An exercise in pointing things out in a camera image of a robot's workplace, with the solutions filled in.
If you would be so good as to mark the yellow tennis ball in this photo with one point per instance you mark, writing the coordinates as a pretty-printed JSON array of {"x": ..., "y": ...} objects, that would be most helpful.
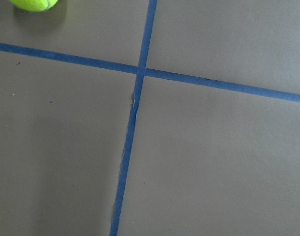
[{"x": 34, "y": 5}]

